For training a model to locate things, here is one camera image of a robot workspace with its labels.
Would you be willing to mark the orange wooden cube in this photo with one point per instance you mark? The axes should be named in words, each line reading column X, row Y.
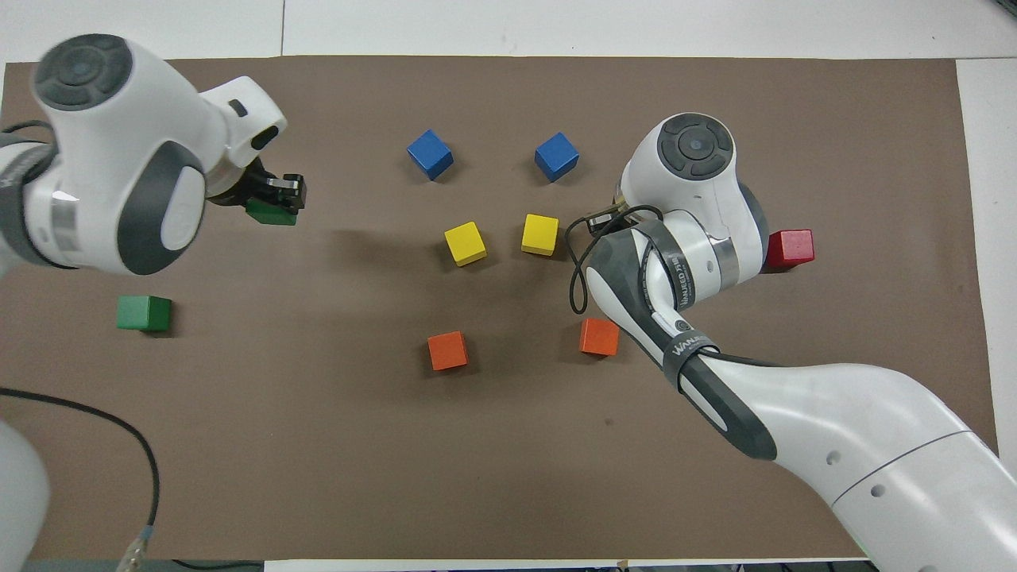
column 447, row 350
column 599, row 337

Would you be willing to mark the green wooden cube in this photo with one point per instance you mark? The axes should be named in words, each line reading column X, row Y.
column 268, row 215
column 144, row 312

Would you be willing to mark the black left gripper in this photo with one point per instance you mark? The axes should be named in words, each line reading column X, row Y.
column 242, row 187

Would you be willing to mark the red wooden cube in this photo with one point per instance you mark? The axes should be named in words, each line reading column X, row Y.
column 790, row 246

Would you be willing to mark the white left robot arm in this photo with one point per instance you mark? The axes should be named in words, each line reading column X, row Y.
column 119, row 159

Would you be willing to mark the brown table mat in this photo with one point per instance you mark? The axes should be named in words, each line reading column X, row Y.
column 318, row 445

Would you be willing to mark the yellow wooden cube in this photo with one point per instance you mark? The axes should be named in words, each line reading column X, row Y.
column 539, row 234
column 465, row 243

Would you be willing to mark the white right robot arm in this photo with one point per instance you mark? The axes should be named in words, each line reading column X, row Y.
column 834, row 429

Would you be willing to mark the blue wooden cube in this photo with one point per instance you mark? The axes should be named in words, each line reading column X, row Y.
column 556, row 156
column 430, row 154

